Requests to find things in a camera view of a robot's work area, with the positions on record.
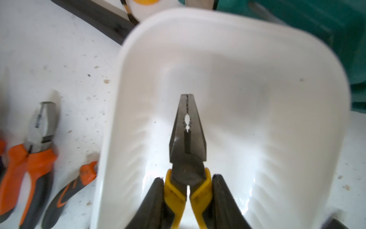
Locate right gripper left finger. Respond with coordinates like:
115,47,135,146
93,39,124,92
125,177,169,229

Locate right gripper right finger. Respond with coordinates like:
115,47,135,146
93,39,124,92
208,174,251,229

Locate yellow black pliers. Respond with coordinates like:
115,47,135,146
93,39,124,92
164,94,213,229

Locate white plastic storage box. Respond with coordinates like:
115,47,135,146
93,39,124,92
91,8,350,229

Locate orange black combination pliers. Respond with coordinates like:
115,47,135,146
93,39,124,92
1,101,57,229

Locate yellow tape measure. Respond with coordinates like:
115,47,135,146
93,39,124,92
120,0,184,25

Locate green plastic tool case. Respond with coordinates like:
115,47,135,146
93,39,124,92
207,0,366,113

